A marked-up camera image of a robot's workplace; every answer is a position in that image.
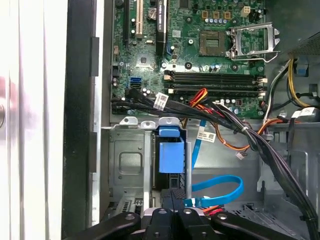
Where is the blue disk wire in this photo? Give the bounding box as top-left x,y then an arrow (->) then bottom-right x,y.
183,119 -> 245,209

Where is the orange red wire bundle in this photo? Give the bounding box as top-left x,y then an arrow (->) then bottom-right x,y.
183,87 -> 288,161

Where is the grey metal disk bay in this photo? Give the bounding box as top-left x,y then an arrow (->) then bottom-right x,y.
101,116 -> 194,214

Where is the CPU socket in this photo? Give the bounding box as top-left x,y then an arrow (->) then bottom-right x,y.
199,30 -> 227,57

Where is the metal socket cover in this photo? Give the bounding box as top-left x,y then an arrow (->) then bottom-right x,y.
225,21 -> 281,58

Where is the black expansion slot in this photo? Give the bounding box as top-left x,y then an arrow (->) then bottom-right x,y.
122,0 -> 131,50

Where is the grey power supply unit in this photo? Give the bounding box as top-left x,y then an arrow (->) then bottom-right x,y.
271,0 -> 320,55

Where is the black RAM slot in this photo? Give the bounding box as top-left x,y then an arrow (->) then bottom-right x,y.
167,83 -> 267,99
163,70 -> 268,85

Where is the yellow black wire bundle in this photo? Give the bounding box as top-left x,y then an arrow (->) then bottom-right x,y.
286,58 -> 313,109

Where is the black PC case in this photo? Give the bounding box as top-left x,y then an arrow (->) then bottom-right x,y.
61,0 -> 320,240

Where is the person's hand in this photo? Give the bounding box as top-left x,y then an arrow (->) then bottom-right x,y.
0,75 -> 36,136

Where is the white expansion slot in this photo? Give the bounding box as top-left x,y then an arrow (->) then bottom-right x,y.
135,0 -> 144,40

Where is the green motherboard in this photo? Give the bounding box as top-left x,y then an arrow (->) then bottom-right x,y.
110,0 -> 268,120

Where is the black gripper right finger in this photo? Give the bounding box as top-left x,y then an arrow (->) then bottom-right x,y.
173,189 -> 299,240

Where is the black graphics card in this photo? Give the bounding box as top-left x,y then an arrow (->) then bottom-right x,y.
155,0 -> 169,57

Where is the metal locking lever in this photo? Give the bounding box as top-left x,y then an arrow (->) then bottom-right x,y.
229,49 -> 282,63

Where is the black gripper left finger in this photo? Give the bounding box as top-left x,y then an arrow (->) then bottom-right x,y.
82,188 -> 175,240

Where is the grey metal drive cage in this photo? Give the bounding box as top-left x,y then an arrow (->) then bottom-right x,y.
256,119 -> 320,240

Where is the black power wire bundle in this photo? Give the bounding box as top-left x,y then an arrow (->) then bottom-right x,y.
111,88 -> 320,226

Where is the hard disk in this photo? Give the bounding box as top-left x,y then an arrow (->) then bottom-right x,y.
152,124 -> 188,193

